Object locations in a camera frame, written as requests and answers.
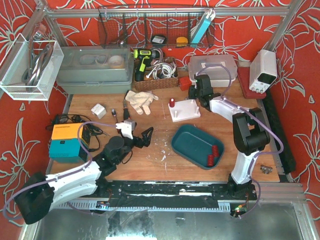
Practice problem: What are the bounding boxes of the red spring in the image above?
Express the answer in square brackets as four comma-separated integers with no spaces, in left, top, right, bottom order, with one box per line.
[207,154,215,168]
[212,145,220,158]
[169,98,175,108]

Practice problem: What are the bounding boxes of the orange black handled screwdriver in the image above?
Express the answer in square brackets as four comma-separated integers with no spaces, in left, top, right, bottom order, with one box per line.
[123,99,131,120]

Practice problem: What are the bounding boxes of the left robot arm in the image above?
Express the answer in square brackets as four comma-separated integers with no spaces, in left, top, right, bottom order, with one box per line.
[14,127,154,225]

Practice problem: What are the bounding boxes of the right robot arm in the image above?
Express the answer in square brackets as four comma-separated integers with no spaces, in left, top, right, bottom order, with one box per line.
[188,74,270,198]

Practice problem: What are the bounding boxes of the orange power cube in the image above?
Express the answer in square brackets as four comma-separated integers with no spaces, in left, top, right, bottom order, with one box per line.
[178,76,192,91]

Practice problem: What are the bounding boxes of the white work glove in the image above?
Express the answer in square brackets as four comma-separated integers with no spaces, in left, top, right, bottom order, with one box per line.
[124,90,159,116]

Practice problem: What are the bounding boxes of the woven basket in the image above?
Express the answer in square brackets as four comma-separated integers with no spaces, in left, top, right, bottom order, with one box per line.
[132,69,179,92]

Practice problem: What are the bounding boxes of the white plastic toolbox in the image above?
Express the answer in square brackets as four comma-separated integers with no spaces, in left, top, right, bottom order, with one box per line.
[187,54,238,88]

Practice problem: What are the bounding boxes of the teal plastic tray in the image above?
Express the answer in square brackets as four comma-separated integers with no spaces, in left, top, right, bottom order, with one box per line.
[171,124,225,170]

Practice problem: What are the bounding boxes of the small white adapter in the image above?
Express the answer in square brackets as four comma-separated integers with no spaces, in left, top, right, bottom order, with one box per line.
[91,103,107,119]

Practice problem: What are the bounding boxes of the yellow tape measure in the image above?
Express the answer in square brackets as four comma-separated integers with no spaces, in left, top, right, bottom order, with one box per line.
[176,36,189,48]

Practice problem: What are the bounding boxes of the red mat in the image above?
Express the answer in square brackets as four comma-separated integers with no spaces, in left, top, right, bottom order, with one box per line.
[237,66,267,99]

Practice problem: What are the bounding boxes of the orange teal device box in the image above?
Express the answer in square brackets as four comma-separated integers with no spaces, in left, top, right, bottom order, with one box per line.
[49,123,91,163]

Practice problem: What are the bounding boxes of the white power supply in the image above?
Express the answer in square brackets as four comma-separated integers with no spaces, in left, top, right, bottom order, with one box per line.
[249,49,278,94]

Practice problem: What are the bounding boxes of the blue white tool case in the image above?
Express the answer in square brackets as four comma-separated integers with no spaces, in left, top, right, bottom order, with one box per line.
[190,8,216,48]

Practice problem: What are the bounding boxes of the grey storage box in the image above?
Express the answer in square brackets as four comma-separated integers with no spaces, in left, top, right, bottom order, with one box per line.
[56,46,134,95]

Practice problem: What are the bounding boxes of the metal fitting on table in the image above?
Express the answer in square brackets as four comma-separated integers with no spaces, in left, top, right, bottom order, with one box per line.
[260,165,273,175]

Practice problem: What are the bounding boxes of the clear acrylic box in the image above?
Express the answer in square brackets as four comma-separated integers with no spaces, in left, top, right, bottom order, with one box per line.
[0,34,64,101]

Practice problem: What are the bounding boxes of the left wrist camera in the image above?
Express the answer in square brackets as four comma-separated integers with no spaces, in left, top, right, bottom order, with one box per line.
[115,119,137,140]

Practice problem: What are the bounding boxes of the white four-peg base plate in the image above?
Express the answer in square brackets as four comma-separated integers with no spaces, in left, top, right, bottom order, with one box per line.
[168,99,201,123]

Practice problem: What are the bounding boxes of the red handled small ratchet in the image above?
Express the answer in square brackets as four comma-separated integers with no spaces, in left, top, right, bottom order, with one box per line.
[111,108,117,118]

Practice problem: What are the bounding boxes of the white coiled cable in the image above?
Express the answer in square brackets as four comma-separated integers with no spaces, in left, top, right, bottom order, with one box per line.
[146,62,177,80]

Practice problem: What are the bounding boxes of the green yellow cordless drill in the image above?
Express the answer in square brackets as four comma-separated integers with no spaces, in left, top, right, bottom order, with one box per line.
[133,48,162,82]

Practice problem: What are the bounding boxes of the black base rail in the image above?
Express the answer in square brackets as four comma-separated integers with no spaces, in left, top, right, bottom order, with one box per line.
[84,180,257,209]

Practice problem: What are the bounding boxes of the black cable duct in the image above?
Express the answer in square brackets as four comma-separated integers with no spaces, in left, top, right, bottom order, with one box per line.
[262,90,296,174]

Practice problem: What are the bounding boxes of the black wire basket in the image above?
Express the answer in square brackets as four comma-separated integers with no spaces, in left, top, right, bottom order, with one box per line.
[97,3,215,48]

